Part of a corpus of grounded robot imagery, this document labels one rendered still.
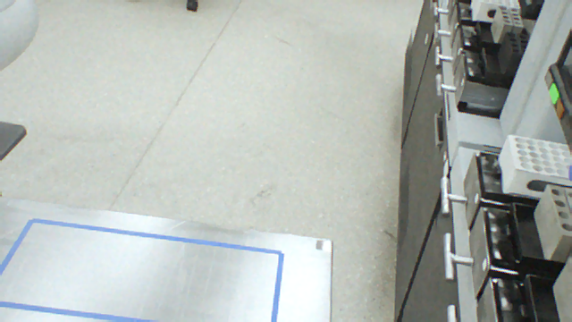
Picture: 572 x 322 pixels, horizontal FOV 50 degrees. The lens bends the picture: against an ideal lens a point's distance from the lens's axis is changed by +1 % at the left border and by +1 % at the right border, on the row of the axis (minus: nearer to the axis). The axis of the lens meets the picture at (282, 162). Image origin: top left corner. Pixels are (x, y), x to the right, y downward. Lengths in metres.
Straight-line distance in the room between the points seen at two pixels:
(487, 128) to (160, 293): 0.84
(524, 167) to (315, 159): 1.43
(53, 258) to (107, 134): 1.66
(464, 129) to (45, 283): 0.89
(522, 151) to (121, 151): 1.64
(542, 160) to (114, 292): 0.69
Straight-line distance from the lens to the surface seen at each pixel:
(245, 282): 0.79
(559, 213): 0.94
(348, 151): 2.46
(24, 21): 1.29
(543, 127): 1.14
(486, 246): 0.95
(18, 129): 1.28
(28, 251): 0.85
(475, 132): 1.34
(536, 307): 0.87
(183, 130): 2.48
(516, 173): 1.03
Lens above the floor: 1.41
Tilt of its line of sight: 37 degrees down
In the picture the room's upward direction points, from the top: 7 degrees clockwise
